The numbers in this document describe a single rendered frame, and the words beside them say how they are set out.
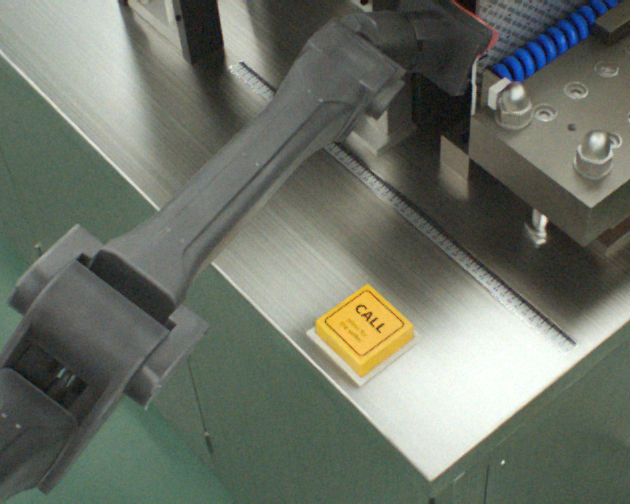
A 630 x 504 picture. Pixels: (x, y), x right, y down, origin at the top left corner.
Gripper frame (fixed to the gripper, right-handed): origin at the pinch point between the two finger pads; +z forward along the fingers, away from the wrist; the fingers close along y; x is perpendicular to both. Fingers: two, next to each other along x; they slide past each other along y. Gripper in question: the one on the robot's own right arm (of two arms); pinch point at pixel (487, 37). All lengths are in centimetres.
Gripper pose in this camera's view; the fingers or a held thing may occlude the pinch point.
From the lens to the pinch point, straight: 127.6
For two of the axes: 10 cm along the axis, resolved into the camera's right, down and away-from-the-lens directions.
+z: 6.9, -1.5, 7.0
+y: 6.4, 5.9, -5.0
